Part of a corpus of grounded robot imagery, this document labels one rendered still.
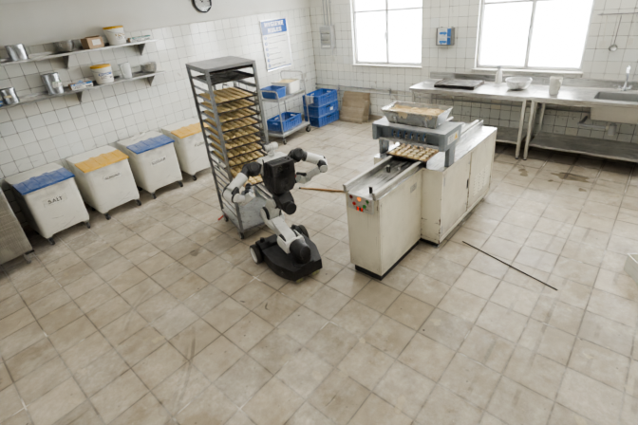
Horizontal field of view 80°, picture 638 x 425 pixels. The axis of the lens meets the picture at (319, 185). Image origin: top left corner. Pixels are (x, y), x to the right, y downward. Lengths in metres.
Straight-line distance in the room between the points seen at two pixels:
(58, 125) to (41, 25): 1.16
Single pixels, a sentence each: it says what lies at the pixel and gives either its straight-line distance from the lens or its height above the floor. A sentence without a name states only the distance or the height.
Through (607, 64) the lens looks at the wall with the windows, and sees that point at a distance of 6.22.
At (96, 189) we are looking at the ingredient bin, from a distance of 5.39.
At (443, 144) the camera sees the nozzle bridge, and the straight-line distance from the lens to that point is 3.35.
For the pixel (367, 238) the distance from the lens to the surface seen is 3.27.
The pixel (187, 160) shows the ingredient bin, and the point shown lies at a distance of 5.86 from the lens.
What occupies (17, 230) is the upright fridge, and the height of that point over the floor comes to 0.44.
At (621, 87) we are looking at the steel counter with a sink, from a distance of 6.10.
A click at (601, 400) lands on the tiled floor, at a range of 3.08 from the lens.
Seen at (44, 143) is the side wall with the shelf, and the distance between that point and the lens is 5.81.
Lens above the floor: 2.30
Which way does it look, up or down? 26 degrees down
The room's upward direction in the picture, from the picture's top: 6 degrees counter-clockwise
